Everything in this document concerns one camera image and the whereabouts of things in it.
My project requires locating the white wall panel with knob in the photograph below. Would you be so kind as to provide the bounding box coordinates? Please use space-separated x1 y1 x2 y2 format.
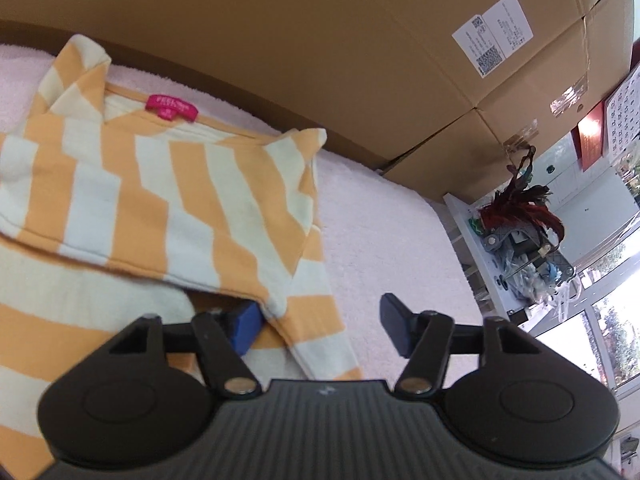
535 127 608 208

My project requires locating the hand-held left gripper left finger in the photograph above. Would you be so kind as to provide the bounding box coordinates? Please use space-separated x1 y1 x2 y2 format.
107 302 266 397

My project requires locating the white side table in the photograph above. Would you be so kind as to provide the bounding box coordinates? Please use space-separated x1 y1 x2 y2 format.
442 192 556 326

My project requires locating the cardboard box with taped flaps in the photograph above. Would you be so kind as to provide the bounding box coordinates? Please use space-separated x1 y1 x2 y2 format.
382 0 634 202

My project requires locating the white text shipping label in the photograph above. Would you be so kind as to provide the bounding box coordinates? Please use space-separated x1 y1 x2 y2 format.
481 0 532 54

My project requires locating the pink terry towel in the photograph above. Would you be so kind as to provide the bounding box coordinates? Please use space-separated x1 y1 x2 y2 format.
0 42 484 387

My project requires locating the orange white striped shirt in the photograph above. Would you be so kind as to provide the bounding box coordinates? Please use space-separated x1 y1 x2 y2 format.
0 34 363 480

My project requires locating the white label with square codes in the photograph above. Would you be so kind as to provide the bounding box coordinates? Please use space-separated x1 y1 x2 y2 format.
451 15 504 79

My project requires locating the brown tape patch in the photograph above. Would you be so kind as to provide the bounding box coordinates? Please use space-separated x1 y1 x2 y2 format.
500 120 542 152

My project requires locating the clear tape strip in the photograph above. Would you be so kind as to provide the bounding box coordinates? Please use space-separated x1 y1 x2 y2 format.
547 72 592 114

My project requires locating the large labelled cardboard box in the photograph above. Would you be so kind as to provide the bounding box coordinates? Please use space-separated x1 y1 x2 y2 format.
0 0 627 172

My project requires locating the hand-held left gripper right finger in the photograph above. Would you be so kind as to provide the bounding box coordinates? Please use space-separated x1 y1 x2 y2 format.
379 293 538 397

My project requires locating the glass window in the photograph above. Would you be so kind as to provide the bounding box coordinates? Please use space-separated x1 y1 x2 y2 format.
520 195 640 396

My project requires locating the red wall calendar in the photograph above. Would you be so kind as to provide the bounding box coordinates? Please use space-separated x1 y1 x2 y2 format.
570 65 640 172

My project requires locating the grey plastic machine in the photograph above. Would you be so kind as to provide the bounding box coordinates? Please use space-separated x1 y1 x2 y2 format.
481 225 577 282

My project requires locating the red leafed potted plant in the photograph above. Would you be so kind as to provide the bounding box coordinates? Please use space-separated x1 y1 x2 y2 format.
477 145 567 257

